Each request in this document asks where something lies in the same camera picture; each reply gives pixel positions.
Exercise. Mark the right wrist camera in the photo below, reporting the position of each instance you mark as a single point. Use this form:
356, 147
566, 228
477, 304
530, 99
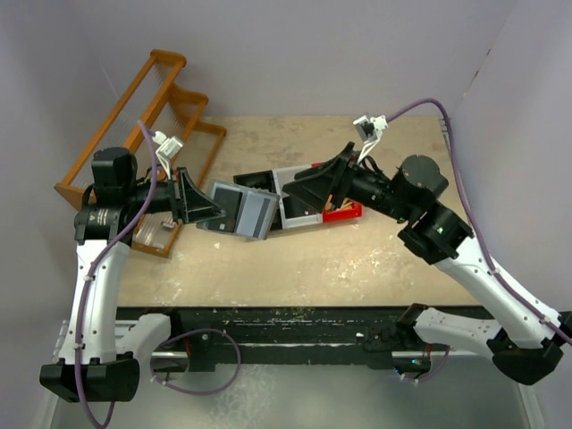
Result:
370, 129

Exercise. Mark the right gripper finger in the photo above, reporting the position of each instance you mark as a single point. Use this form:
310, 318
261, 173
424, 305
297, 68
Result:
331, 170
312, 193

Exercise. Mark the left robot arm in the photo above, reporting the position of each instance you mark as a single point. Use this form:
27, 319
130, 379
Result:
100, 359

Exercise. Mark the grey card holder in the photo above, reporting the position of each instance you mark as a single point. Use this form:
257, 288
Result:
248, 212

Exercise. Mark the red plastic bin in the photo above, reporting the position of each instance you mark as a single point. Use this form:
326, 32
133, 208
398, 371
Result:
349, 210

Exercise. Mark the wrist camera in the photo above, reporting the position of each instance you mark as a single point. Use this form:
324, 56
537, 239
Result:
370, 129
167, 149

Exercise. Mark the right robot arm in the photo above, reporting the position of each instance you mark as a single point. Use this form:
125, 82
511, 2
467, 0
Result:
522, 337

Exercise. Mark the orange wooden rack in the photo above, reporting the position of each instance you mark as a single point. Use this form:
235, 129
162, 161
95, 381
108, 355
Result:
153, 101

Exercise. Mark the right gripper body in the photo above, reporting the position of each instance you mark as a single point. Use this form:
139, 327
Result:
356, 183

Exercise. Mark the white plastic bin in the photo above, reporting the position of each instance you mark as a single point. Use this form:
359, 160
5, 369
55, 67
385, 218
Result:
285, 175

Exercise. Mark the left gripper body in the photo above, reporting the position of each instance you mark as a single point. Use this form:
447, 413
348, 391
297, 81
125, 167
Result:
171, 197

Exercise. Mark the gold cards in red bin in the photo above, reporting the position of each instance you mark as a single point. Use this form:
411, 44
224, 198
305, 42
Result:
332, 205

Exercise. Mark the black plastic bin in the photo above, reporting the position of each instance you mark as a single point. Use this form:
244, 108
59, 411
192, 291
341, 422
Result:
261, 180

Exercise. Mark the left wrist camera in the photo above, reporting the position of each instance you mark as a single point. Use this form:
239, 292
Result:
167, 149

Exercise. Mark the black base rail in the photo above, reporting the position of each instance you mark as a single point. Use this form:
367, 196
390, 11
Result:
206, 337

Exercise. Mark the black cards in white bin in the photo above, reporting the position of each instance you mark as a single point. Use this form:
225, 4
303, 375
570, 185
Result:
294, 208

